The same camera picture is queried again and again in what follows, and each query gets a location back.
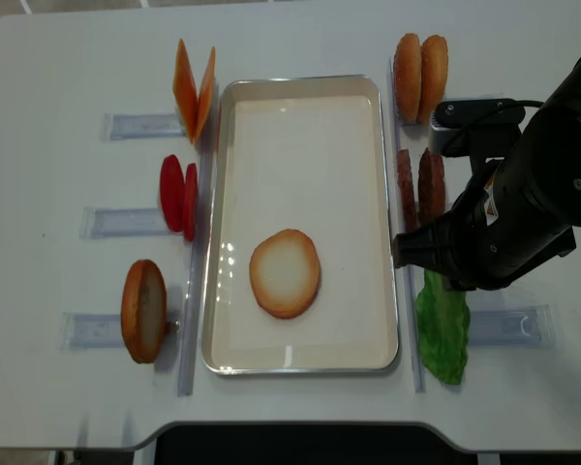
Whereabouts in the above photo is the left cheese slice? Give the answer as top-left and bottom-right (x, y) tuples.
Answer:
(172, 39), (199, 144)

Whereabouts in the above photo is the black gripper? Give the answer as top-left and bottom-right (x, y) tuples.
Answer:
(391, 161), (576, 290)

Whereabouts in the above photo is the clear lettuce holder rail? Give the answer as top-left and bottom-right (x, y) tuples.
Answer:
(469, 306), (554, 347)

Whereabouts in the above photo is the clear tomato holder rail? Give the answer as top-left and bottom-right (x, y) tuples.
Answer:
(79, 207), (171, 239)

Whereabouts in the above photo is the right tomato slice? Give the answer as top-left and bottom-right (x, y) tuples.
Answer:
(182, 163), (199, 242)

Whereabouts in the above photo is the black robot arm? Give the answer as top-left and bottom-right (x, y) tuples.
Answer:
(392, 58), (581, 291)

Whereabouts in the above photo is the long clear left strip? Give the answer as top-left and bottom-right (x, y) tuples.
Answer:
(176, 81), (221, 397)

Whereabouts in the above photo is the right cheese slice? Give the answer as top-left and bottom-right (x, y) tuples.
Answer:
(194, 46), (216, 142)

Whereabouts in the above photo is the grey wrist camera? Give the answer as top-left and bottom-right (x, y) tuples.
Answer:
(428, 98), (526, 157)

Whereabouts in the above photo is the cheese slice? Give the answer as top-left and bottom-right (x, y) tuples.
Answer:
(194, 46), (216, 142)
(172, 39), (199, 144)

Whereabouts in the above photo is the near bread bun slice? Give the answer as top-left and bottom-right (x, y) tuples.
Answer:
(417, 35), (448, 124)

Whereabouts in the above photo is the clear left bun rail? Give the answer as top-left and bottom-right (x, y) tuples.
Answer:
(60, 313), (125, 351)

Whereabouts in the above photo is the upright bun slice left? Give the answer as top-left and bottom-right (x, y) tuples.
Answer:
(120, 260), (167, 364)

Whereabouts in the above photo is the white metal tray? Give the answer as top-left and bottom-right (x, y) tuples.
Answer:
(200, 75), (399, 376)

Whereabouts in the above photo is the bun slice on tray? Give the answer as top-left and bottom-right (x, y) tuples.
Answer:
(249, 229), (321, 320)

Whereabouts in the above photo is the far bread bun slice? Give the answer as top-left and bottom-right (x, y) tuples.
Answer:
(393, 33), (421, 122)

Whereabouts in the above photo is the clear cheese holder rail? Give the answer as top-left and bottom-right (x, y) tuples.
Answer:
(100, 113), (187, 141)

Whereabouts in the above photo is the green lettuce leaf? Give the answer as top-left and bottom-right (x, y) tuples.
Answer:
(415, 269), (471, 386)

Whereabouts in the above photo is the far brown meat patty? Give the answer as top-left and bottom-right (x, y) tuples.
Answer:
(396, 149), (418, 233)

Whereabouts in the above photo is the bread bun slice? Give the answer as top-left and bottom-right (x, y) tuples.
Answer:
(417, 35), (448, 124)
(393, 33), (421, 122)

